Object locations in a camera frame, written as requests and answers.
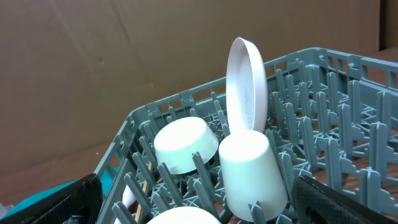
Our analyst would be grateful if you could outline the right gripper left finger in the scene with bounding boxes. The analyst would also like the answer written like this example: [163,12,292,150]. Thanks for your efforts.
[1,174,103,224]

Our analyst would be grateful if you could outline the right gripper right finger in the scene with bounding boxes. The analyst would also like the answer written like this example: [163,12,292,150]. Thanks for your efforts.
[292,175,397,224]

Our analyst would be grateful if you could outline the white plastic fork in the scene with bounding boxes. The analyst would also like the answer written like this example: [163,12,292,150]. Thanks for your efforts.
[122,185,136,208]

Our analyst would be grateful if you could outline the small white cup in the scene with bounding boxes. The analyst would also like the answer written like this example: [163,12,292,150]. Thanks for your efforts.
[218,130,288,222]

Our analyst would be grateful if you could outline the large white plate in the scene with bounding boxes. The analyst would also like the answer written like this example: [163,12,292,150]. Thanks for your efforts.
[226,37,268,134]

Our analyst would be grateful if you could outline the grey dishwasher rack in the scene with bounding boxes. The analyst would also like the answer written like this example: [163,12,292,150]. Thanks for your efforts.
[95,48,397,223]

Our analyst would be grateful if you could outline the teal plastic tray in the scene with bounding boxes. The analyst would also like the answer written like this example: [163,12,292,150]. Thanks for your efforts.
[1,171,113,219]

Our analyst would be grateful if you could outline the cardboard backdrop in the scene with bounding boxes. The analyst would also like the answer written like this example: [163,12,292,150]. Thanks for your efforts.
[0,0,398,175]

